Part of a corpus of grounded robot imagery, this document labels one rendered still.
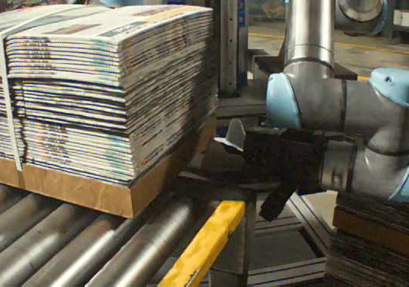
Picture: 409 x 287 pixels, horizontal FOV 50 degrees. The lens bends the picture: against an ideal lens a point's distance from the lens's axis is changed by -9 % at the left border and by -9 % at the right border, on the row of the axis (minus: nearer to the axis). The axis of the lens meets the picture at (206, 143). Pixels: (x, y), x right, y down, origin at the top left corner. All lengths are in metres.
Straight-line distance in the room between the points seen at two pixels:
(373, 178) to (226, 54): 0.71
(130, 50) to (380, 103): 0.33
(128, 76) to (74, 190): 0.17
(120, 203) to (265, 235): 1.07
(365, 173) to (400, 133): 0.08
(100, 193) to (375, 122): 0.37
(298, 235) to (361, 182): 0.97
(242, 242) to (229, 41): 0.72
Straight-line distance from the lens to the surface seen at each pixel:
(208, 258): 0.50
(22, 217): 0.65
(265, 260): 1.50
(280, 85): 0.64
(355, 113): 0.64
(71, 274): 0.53
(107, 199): 0.59
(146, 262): 0.54
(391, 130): 0.65
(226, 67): 1.29
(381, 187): 0.69
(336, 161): 0.68
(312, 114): 0.63
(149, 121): 0.58
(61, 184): 0.63
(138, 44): 0.54
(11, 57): 0.62
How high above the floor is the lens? 1.12
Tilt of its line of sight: 23 degrees down
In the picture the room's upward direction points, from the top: straight up
